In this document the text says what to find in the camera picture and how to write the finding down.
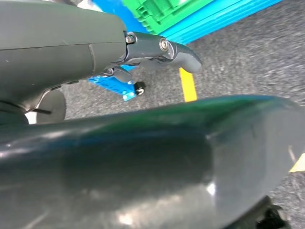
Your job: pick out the blue metal shelf rack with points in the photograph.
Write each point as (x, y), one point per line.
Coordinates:
(214, 19)

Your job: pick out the green plastic crate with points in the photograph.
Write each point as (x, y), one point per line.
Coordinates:
(162, 12)

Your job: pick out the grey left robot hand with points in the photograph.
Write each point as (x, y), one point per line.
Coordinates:
(59, 47)

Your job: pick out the yellow floor tape square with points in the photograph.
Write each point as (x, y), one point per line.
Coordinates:
(188, 85)

